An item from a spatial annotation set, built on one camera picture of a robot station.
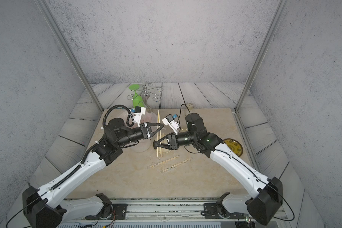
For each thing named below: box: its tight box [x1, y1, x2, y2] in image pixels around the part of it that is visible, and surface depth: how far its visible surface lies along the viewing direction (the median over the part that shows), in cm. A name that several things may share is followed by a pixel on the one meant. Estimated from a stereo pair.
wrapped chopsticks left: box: [146, 155, 181, 169], surface depth 93 cm
